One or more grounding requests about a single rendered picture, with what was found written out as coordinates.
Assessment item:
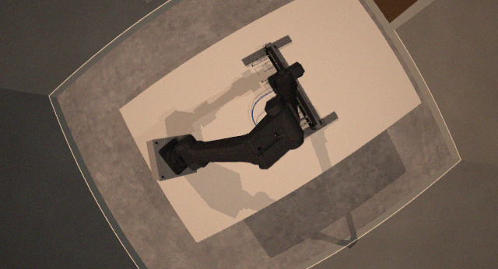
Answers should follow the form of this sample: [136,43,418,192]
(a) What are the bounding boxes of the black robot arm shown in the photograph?
[159,62,305,175]

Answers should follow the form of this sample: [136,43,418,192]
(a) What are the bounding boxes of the black patch panel rack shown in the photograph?
[242,35,338,139]

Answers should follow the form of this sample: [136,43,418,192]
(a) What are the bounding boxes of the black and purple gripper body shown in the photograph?
[268,74,277,94]

